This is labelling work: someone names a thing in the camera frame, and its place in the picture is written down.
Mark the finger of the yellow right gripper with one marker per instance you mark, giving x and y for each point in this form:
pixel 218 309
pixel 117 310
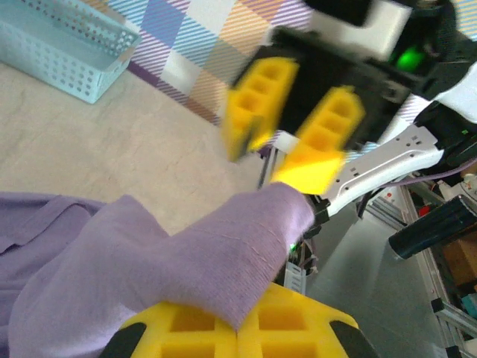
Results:
pixel 257 108
pixel 320 156

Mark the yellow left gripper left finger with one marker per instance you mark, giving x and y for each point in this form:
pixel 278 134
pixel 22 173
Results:
pixel 186 335

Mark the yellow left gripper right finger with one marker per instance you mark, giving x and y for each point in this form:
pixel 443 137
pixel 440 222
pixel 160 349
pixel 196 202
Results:
pixel 290 328

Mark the purple t-shirt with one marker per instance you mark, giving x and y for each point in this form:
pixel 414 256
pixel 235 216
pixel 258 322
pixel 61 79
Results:
pixel 149 261

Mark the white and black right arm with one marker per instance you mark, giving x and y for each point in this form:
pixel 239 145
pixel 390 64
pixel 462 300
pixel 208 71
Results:
pixel 391 164

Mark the black cylinder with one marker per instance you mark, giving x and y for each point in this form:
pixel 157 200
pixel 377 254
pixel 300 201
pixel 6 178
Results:
pixel 436 227

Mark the brown cardboard box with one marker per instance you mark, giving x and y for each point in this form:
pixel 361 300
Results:
pixel 462 261

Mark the light blue plastic basket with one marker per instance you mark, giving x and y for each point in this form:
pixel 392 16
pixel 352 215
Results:
pixel 56 63

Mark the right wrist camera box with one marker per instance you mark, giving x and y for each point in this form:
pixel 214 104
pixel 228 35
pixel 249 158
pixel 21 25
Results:
pixel 372 37

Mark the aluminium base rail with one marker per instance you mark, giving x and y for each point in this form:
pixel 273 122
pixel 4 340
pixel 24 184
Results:
pixel 387 209

